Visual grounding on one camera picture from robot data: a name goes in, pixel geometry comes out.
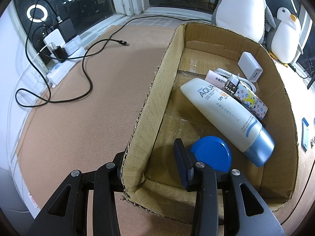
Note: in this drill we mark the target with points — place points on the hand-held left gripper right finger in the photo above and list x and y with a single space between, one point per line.
183 164

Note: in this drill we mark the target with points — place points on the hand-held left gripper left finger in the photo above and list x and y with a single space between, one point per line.
104 189

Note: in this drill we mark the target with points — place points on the blue round lid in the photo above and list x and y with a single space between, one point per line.
211 152

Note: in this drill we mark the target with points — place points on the cardboard box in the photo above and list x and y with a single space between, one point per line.
157 91

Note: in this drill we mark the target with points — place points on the patterned case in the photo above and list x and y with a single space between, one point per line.
253 100

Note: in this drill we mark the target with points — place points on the white USB wall charger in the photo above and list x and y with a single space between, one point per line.
248 65

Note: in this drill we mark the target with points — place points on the white sunscreen tube blue cap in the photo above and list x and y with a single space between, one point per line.
221 113

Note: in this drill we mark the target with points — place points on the small pink cosmetic tube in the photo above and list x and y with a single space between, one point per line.
215 78

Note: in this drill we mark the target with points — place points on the blue flat card holder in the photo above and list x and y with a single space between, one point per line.
305 135

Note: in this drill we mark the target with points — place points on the white power strip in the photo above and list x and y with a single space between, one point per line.
60 70

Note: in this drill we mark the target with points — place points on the small black plug charger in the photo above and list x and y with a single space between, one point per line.
59 53

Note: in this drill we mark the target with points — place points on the white plug adapter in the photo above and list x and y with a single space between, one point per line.
72 44

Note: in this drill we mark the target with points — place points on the black stand leg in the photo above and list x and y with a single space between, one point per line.
311 81

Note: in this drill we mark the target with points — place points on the small penguin plush toy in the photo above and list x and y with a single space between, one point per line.
285 41

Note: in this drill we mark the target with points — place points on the white laptop power adapter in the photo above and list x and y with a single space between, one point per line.
55 36

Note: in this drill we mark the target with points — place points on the black power adapter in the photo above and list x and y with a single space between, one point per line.
66 28

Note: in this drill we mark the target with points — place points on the large penguin plush toy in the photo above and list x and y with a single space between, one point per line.
243 7

